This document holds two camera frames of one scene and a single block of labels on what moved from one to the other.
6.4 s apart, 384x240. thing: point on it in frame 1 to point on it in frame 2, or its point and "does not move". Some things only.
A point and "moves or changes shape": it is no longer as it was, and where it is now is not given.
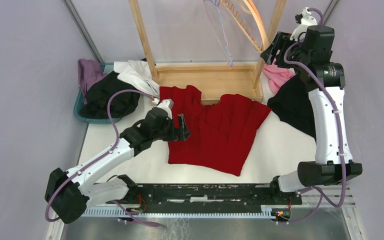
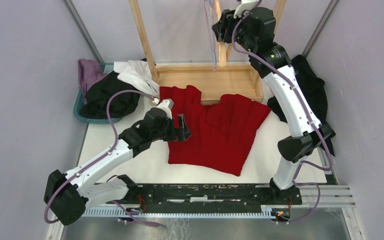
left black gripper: (180, 134) does not move
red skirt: (220, 133) does not move
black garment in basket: (122, 103) does not move
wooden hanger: (240, 22) moves or changes shape
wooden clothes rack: (213, 81) does not move
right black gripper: (282, 41) to (219, 29)
